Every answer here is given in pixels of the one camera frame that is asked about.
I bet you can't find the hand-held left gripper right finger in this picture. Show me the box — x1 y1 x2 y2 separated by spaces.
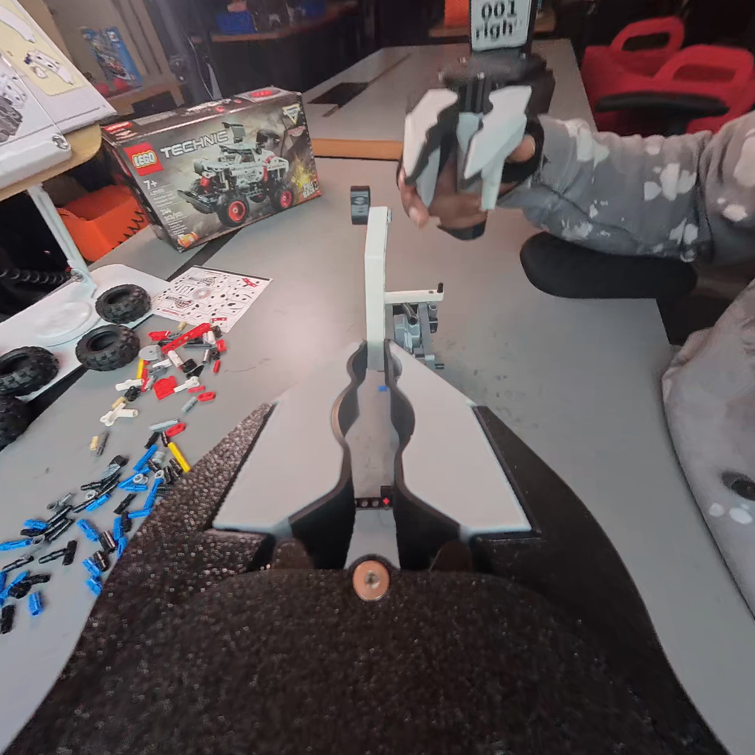
382 341 534 539

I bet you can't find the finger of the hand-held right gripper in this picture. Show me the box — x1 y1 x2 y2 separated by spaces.
481 86 533 213
403 88 461 201

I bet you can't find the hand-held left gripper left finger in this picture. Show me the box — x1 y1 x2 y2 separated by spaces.
211 341 369 538

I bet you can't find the grey black toy truck chassis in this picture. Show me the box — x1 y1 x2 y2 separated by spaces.
353 205 447 512

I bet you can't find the toy building instruction booklet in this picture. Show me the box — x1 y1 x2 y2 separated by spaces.
0 0 119 180

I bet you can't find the person's right forearm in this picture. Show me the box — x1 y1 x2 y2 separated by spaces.
498 109 755 266

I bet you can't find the grey desk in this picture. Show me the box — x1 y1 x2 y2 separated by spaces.
0 156 755 732

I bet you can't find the pile of red white pieces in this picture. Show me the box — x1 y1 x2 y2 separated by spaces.
97 320 230 440

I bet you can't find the black office chair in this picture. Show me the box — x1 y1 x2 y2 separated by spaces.
595 92 731 138

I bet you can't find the white sticker sheet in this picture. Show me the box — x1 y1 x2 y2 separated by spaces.
151 265 273 335

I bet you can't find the pile of blue black pins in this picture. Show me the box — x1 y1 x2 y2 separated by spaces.
0 439 178 637

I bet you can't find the toy truck set box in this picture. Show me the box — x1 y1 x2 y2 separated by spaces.
100 87 323 254

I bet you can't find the white booklet stand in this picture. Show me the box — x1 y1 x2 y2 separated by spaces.
0 183 173 384

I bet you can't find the orange plastic container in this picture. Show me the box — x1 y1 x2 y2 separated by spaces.
55 184 149 264

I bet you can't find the blue toy set box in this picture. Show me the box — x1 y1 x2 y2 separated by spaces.
81 25 144 90

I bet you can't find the coiled cord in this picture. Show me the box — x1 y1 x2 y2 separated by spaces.
0 267 76 286

